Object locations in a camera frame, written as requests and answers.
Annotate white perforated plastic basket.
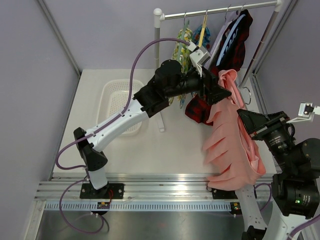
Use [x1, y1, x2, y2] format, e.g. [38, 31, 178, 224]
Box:
[96, 79, 144, 137]

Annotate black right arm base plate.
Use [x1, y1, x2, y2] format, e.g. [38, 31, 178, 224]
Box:
[206, 186, 237, 200]

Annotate yellow wooden hanger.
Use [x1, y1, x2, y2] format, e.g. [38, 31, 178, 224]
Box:
[198, 10, 208, 48]

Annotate mint green hanger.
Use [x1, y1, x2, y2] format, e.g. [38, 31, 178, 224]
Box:
[176, 12, 192, 63]

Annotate left small circuit board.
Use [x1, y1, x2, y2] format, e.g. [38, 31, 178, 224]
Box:
[97, 201, 111, 209]

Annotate light blue hanger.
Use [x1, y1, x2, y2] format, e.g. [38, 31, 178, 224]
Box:
[216, 14, 246, 67]

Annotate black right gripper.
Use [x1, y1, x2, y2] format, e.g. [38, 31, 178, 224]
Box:
[238, 108, 298, 173]

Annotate white slotted cable duct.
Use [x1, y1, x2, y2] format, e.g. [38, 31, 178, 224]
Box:
[45, 201, 231, 212]

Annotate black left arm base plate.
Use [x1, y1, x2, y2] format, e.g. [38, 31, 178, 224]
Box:
[79, 183, 125, 200]

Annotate blue floral garment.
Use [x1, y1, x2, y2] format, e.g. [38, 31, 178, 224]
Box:
[192, 25, 211, 50]

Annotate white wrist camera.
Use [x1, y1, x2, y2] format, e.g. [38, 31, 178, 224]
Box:
[187, 42, 211, 77]
[287, 102, 320, 124]

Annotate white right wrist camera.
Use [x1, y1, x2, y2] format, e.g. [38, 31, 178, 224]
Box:
[287, 102, 320, 124]

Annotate red black plaid garment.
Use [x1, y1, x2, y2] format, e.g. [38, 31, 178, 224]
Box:
[185, 9, 253, 125]

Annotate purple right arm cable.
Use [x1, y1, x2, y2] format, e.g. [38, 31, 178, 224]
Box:
[253, 183, 320, 240]

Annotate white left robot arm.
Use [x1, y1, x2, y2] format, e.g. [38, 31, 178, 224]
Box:
[73, 59, 231, 199]

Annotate pink skirt hanger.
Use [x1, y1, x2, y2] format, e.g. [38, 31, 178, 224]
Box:
[224, 74, 260, 166]

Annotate white silver clothes rack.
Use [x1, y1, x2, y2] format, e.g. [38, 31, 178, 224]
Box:
[147, 0, 285, 133]

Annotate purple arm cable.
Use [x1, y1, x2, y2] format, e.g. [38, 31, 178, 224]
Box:
[54, 37, 192, 235]
[253, 183, 320, 240]

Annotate right small circuit board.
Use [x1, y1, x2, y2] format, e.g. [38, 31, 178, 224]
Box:
[230, 202, 242, 215]

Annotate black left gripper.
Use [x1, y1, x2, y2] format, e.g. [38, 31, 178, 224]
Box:
[165, 62, 231, 104]

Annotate aluminium mounting rail frame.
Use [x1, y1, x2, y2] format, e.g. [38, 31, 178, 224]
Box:
[33, 172, 278, 201]

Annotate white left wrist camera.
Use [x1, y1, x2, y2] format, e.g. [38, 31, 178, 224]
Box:
[187, 42, 211, 77]

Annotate lavender hanger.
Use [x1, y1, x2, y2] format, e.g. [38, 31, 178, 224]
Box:
[211, 10, 238, 51]

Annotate pink pleated skirt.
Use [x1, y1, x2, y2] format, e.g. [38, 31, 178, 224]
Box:
[203, 69, 266, 191]

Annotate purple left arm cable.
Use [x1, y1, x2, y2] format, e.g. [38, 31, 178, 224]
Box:
[54, 37, 192, 235]

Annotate yellow lemon print garment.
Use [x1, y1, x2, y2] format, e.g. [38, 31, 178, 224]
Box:
[171, 28, 193, 74]

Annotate small circuit board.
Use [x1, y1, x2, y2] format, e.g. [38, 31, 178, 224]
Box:
[97, 201, 111, 209]
[230, 202, 242, 215]

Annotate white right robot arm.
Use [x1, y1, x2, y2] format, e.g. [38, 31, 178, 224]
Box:
[226, 106, 320, 240]

